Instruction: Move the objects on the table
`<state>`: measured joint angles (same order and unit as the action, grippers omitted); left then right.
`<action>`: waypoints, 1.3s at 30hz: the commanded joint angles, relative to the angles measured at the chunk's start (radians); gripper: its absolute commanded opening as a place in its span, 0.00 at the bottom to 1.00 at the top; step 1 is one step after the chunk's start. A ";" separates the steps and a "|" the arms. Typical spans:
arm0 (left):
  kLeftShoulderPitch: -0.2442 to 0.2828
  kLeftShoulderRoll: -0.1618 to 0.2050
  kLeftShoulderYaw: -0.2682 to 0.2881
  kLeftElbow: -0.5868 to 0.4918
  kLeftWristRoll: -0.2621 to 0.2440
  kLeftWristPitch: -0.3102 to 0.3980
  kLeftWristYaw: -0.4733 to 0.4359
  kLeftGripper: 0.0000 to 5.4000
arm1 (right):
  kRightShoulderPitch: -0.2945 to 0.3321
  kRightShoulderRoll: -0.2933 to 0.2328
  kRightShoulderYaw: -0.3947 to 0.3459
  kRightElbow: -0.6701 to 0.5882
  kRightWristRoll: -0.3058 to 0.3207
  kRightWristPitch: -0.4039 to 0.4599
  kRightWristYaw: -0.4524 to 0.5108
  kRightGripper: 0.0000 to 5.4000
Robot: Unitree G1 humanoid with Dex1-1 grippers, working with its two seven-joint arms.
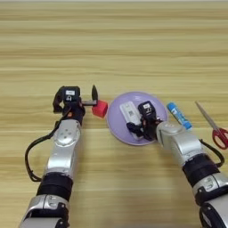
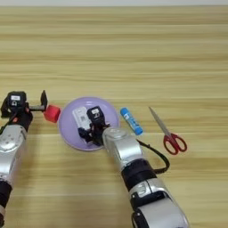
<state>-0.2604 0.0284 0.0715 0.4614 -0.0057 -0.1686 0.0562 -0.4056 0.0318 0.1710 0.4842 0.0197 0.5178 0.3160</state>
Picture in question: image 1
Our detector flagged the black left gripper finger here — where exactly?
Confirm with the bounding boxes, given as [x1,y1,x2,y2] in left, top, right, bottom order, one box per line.
[91,85,99,106]
[53,88,64,114]

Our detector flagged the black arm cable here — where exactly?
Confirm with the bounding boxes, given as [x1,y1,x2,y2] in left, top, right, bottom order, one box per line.
[199,139,225,168]
[24,118,65,183]

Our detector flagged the blue glue stick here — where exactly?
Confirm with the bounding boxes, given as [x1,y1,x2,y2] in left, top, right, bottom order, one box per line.
[166,102,193,131]

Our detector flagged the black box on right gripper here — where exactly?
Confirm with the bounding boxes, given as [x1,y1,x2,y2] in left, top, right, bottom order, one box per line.
[137,101,157,118]

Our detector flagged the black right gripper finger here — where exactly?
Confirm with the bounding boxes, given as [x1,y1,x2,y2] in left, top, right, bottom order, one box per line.
[126,122,146,134]

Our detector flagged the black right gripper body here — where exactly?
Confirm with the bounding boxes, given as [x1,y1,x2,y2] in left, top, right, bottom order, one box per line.
[142,115,163,141]

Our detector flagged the purple round plate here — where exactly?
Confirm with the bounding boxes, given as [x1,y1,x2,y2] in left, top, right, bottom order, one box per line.
[106,91,169,147]

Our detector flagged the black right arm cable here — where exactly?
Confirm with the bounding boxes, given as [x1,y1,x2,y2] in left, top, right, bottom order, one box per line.
[199,139,225,168]

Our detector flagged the white rectangular remote device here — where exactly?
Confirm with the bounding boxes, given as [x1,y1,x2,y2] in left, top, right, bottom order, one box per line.
[118,101,143,141]

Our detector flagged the red handled scissors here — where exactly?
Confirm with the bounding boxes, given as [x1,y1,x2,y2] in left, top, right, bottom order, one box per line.
[194,101,228,151]

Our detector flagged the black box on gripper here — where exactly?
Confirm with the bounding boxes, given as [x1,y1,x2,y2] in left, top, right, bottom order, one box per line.
[61,85,82,103]
[137,101,157,118]

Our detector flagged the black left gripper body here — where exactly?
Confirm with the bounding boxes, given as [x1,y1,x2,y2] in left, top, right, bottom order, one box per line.
[61,100,94,126]

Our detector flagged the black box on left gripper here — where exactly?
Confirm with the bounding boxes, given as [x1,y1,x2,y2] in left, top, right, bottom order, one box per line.
[61,85,82,103]

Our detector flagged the red cube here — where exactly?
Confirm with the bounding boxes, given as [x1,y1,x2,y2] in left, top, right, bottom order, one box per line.
[91,99,109,118]

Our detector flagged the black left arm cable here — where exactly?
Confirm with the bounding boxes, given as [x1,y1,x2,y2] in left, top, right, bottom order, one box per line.
[24,118,65,183]

